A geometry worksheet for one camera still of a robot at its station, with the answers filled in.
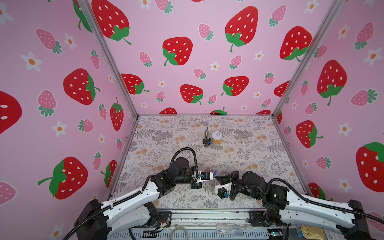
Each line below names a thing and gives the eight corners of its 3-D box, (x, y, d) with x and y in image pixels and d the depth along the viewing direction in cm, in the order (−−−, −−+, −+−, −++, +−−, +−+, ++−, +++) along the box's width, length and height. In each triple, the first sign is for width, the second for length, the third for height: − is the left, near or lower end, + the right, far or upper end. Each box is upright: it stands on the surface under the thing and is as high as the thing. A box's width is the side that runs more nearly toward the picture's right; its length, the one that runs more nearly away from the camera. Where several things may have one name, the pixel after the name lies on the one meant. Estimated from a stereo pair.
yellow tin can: (212, 144, 105) (213, 140, 101) (211, 135, 110) (212, 131, 106) (222, 144, 105) (223, 140, 101) (220, 135, 110) (221, 131, 106)
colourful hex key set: (203, 146, 105) (203, 145, 103) (202, 129, 115) (202, 127, 113) (211, 146, 105) (211, 145, 103) (210, 129, 115) (210, 127, 113)
